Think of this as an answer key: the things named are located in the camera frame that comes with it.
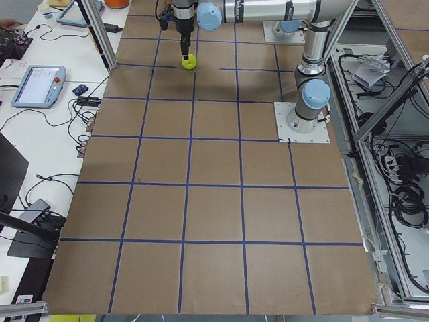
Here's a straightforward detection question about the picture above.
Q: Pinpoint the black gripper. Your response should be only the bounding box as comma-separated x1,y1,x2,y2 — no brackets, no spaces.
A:
176,17,194,60

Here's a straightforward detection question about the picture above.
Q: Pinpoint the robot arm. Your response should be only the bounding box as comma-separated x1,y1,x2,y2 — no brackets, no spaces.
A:
160,1,355,134

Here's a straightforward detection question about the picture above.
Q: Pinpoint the orange bucket with grey lid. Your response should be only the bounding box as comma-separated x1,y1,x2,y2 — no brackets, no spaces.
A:
104,0,130,9

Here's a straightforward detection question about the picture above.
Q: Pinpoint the blue teach pendant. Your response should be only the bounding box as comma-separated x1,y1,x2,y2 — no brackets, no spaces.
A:
11,65,67,109
56,1,88,28

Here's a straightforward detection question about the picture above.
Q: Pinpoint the aluminium frame post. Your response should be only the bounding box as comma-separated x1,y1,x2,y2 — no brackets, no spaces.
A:
76,0,118,70

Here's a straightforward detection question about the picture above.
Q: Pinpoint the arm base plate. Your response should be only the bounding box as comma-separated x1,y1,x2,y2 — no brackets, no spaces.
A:
274,102,330,144
263,20,305,46

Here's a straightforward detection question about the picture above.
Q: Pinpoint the black power adapter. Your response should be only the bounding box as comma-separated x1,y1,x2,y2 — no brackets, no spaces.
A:
103,23,123,33

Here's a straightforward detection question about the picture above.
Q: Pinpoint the green apple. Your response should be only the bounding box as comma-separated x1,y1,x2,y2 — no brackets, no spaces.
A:
182,54,197,70

